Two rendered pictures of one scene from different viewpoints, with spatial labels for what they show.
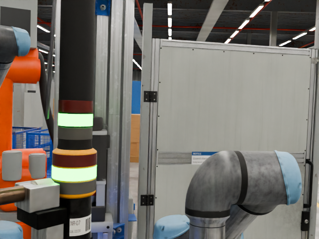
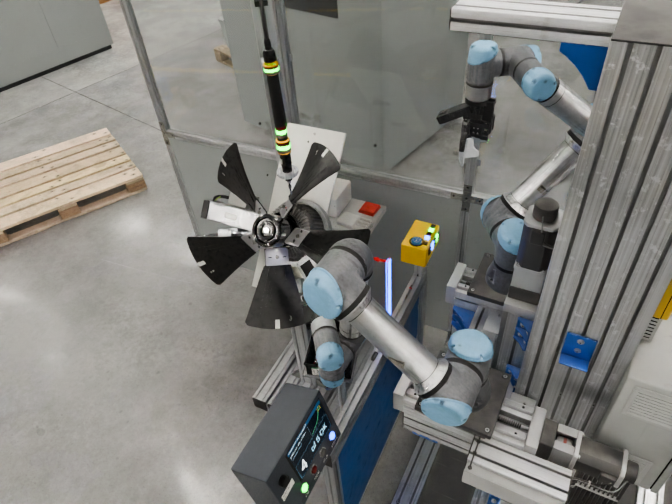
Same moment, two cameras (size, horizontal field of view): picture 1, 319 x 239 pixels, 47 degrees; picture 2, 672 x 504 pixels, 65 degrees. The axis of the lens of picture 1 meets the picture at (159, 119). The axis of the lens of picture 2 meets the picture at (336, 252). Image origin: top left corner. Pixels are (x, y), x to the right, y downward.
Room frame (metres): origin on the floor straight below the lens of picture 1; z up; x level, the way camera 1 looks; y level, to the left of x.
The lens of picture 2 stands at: (1.43, -0.92, 2.41)
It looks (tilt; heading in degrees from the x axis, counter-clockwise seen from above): 42 degrees down; 132
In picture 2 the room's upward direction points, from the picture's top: 5 degrees counter-clockwise
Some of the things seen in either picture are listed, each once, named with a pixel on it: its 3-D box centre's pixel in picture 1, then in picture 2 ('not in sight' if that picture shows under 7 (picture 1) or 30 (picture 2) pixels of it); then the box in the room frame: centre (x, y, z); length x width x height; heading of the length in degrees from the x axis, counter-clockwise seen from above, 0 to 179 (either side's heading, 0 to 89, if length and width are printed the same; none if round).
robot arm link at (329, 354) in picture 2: not in sight; (328, 349); (0.76, -0.24, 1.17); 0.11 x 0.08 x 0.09; 139
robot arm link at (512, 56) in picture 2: not in sight; (519, 62); (0.91, 0.49, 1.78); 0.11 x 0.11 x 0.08; 44
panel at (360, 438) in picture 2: not in sight; (382, 406); (0.74, 0.06, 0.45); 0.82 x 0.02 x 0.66; 102
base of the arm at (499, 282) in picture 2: not in sight; (509, 269); (1.02, 0.44, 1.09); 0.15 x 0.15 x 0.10
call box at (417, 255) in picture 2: not in sight; (420, 244); (0.66, 0.45, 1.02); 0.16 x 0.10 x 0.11; 102
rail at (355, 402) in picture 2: not in sight; (381, 351); (0.74, 0.06, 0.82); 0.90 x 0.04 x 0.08; 102
